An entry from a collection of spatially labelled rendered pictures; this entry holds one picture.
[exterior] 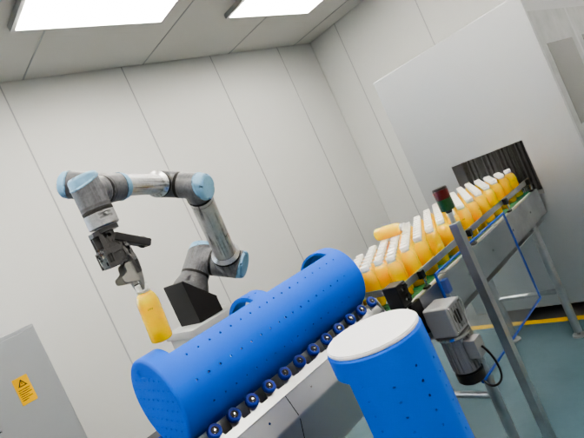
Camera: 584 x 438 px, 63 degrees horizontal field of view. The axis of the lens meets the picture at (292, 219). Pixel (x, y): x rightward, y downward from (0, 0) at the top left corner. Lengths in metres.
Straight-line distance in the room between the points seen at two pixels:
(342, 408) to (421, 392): 0.53
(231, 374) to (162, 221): 3.46
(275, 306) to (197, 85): 4.29
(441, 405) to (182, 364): 0.70
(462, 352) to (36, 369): 2.17
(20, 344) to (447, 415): 2.27
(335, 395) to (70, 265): 3.12
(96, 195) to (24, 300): 2.90
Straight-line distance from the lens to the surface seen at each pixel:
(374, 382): 1.30
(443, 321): 1.93
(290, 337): 1.61
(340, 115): 7.03
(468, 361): 2.01
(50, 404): 3.04
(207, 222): 2.21
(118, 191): 1.56
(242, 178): 5.45
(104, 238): 1.48
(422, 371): 1.33
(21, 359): 3.00
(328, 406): 1.73
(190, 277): 2.52
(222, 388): 1.46
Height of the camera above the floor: 1.47
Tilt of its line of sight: 2 degrees down
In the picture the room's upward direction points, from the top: 25 degrees counter-clockwise
